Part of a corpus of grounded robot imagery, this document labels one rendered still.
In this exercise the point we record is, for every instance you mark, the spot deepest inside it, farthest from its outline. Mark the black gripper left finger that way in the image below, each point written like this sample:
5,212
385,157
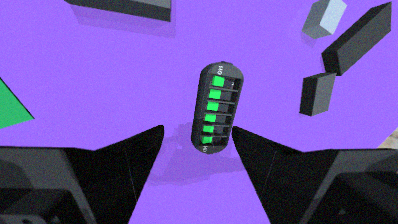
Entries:
106,183

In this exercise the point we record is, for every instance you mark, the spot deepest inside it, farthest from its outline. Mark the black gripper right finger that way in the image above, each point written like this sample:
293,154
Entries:
290,183

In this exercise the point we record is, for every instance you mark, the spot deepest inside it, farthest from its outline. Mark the green rectangular block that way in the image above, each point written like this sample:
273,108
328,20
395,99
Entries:
12,111

